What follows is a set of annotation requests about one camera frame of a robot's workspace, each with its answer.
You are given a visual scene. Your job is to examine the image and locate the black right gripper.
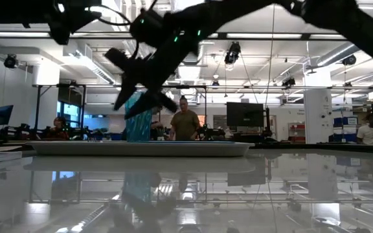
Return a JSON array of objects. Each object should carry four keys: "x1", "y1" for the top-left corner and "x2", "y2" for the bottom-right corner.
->
[{"x1": 104, "y1": 41, "x2": 201, "y2": 120}]

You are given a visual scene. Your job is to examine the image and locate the teal transparent plastic cup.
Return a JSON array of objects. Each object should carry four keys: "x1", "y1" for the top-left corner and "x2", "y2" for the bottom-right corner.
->
[{"x1": 124, "y1": 90, "x2": 154, "y2": 142}]

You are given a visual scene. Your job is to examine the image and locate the grey plastic tray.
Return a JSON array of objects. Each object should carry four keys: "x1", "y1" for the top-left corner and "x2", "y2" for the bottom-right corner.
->
[{"x1": 26, "y1": 140, "x2": 255, "y2": 158}]

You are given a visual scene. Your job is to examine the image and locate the person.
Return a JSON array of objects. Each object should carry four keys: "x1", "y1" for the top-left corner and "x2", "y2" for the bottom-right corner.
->
[
  {"x1": 356, "y1": 113, "x2": 373, "y2": 146},
  {"x1": 169, "y1": 95, "x2": 201, "y2": 141},
  {"x1": 45, "y1": 116, "x2": 70, "y2": 140}
]

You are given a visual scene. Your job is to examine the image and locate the black ceiling spotlight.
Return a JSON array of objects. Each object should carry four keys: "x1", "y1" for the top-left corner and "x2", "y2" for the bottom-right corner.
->
[
  {"x1": 3, "y1": 54, "x2": 18, "y2": 69},
  {"x1": 223, "y1": 41, "x2": 242, "y2": 65},
  {"x1": 341, "y1": 54, "x2": 357, "y2": 67}
]

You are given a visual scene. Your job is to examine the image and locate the blue screen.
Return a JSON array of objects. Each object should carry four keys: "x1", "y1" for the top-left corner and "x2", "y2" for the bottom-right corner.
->
[{"x1": 0, "y1": 104, "x2": 14, "y2": 126}]

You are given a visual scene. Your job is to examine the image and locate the ceiling light strip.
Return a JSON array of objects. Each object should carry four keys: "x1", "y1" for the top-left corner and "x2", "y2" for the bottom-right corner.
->
[
  {"x1": 0, "y1": 31, "x2": 50, "y2": 38},
  {"x1": 227, "y1": 32, "x2": 304, "y2": 39}
]

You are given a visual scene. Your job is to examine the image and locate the white square column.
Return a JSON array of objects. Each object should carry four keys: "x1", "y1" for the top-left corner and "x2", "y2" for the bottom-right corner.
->
[{"x1": 303, "y1": 89, "x2": 333, "y2": 144}]

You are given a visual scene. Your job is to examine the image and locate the white glossy table mat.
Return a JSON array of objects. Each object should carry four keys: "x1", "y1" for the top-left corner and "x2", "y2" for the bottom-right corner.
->
[{"x1": 0, "y1": 148, "x2": 373, "y2": 233}]

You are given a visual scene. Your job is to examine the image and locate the blue storage bins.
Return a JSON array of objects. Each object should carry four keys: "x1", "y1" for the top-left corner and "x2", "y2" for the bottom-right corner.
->
[{"x1": 333, "y1": 116, "x2": 359, "y2": 128}]

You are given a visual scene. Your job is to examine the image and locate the black metal rack frame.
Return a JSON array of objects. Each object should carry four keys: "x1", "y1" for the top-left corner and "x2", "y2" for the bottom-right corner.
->
[{"x1": 32, "y1": 83, "x2": 87, "y2": 140}]

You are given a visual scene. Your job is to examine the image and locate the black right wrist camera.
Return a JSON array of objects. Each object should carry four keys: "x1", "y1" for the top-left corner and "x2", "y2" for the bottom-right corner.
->
[{"x1": 130, "y1": 8, "x2": 174, "y2": 49}]

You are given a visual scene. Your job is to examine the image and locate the black metal table frame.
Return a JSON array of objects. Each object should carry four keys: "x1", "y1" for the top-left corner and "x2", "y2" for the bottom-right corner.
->
[{"x1": 0, "y1": 139, "x2": 373, "y2": 155}]

